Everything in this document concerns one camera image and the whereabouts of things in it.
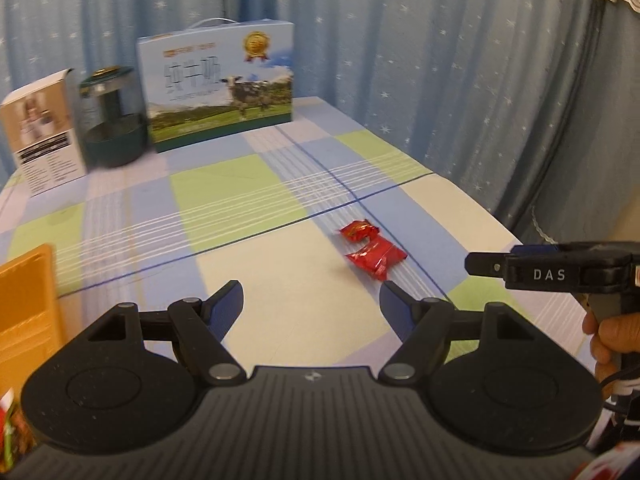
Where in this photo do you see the grey-blue lace-trimmed curtain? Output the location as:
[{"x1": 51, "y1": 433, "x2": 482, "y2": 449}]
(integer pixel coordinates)
[{"x1": 492, "y1": 0, "x2": 640, "y2": 248}]

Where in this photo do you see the brown candy green wrapper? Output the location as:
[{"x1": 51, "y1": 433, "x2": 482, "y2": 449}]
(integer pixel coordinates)
[{"x1": 0, "y1": 389, "x2": 39, "y2": 478}]

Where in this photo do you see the crinkled red snack packet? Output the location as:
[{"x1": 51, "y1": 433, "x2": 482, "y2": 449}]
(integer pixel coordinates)
[{"x1": 344, "y1": 237, "x2": 407, "y2": 282}]

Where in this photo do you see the person's patterned clothing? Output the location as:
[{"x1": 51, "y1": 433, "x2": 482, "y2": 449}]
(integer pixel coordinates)
[{"x1": 570, "y1": 377, "x2": 640, "y2": 480}]

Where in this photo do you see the blue star curtain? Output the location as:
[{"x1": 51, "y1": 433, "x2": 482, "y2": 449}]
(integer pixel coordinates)
[{"x1": 0, "y1": 0, "x2": 606, "y2": 221}]

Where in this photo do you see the person's right hand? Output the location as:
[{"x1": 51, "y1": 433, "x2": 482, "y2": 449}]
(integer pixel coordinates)
[{"x1": 582, "y1": 307, "x2": 640, "y2": 383}]

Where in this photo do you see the red twist-end candy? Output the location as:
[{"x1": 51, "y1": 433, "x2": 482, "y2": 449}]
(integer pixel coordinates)
[{"x1": 339, "y1": 218, "x2": 379, "y2": 242}]

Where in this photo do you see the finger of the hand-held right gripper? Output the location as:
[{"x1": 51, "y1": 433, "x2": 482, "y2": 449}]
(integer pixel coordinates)
[
  {"x1": 464, "y1": 251, "x2": 507, "y2": 279},
  {"x1": 509, "y1": 242, "x2": 560, "y2": 257}
]

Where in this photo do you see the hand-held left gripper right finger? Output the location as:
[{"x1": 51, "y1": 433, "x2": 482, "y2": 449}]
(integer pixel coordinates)
[{"x1": 378, "y1": 280, "x2": 532, "y2": 384}]

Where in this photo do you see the cow print milk carton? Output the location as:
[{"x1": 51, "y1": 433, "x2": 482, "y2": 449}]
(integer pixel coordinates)
[{"x1": 136, "y1": 17, "x2": 295, "y2": 155}]

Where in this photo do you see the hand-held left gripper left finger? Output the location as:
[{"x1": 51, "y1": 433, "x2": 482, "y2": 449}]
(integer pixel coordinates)
[{"x1": 79, "y1": 280, "x2": 248, "y2": 387}]

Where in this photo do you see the black cable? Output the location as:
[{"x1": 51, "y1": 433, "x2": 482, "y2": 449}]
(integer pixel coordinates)
[{"x1": 596, "y1": 366, "x2": 640, "y2": 417}]

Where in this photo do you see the dark green desk appliance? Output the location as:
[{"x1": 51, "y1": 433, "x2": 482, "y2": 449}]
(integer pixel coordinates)
[{"x1": 78, "y1": 65, "x2": 149, "y2": 169}]

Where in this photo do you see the checked tablecloth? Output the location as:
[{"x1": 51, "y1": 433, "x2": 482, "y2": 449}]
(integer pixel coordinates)
[{"x1": 0, "y1": 96, "x2": 593, "y2": 388}]

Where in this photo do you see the orange plastic box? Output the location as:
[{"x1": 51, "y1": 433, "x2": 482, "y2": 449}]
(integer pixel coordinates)
[{"x1": 0, "y1": 243, "x2": 69, "y2": 388}]

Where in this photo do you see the white and brown cardboard box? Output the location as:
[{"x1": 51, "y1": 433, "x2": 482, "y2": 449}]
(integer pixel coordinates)
[{"x1": 0, "y1": 68, "x2": 87, "y2": 197}]

